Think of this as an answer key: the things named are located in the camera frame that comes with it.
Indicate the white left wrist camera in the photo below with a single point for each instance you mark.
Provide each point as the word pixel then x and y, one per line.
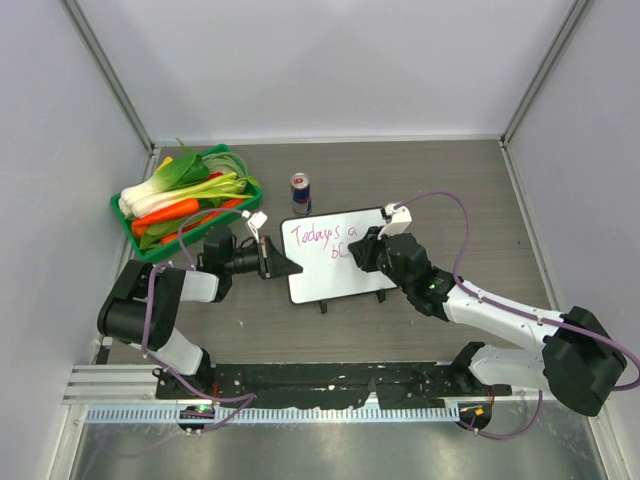
pixel 254 221

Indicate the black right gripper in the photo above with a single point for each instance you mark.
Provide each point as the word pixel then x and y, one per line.
pixel 365 249

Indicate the bok choy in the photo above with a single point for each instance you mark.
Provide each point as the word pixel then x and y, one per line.
pixel 182 172

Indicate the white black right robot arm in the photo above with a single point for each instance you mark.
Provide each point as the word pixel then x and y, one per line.
pixel 568 354

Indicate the white whiteboard black frame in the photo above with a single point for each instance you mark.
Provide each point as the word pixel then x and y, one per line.
pixel 319 244

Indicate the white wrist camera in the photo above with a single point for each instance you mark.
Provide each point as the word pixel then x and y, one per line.
pixel 254 221
pixel 397 219

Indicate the orange carrot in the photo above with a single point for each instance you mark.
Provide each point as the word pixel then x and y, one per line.
pixel 175 211

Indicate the Red Bull can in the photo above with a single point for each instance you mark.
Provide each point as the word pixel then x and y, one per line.
pixel 301 193

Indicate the white slotted cable duct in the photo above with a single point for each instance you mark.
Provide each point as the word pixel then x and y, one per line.
pixel 191 415

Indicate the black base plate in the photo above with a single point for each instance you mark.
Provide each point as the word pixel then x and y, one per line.
pixel 340 386

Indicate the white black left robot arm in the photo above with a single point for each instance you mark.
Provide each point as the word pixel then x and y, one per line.
pixel 141 309

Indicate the green long beans bundle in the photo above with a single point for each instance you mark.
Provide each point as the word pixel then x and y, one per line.
pixel 223 163

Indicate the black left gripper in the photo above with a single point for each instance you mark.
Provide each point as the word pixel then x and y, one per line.
pixel 272 264

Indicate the green celery stalks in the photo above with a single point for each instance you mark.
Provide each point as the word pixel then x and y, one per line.
pixel 225 186

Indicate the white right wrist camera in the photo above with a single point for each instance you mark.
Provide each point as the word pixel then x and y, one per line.
pixel 397 219

